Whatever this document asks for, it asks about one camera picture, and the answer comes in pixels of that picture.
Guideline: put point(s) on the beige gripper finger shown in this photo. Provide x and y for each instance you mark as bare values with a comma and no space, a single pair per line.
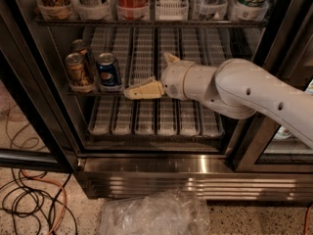
170,58
147,89

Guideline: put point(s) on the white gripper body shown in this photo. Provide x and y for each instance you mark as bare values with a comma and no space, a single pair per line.
173,78

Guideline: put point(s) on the blue pepsi can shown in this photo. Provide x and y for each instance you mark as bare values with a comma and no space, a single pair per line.
108,70

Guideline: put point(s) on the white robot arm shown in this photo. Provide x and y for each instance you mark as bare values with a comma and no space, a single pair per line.
236,89

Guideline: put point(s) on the white empty tray top shelf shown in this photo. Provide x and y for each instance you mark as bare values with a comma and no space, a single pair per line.
172,10

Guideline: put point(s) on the gold brown can front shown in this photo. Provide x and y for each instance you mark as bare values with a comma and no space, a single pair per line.
78,70

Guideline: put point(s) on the gold brown can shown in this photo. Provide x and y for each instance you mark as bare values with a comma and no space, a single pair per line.
78,70
81,46

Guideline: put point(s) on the stainless steel fridge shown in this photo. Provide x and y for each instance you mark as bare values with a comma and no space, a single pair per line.
129,166

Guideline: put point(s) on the gold brown can rear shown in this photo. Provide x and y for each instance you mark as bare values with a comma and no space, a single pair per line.
81,46

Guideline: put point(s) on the open fridge door left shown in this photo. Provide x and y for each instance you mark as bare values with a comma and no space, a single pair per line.
19,74

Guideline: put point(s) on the clear plastic bag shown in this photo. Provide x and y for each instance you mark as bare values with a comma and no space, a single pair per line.
171,212

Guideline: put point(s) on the middle wire shelf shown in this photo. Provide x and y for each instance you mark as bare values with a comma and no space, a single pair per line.
98,93

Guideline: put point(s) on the wire shelf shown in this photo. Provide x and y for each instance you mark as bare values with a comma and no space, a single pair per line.
98,93
154,23

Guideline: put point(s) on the top wire shelf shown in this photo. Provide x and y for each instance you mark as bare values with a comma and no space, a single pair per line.
154,23

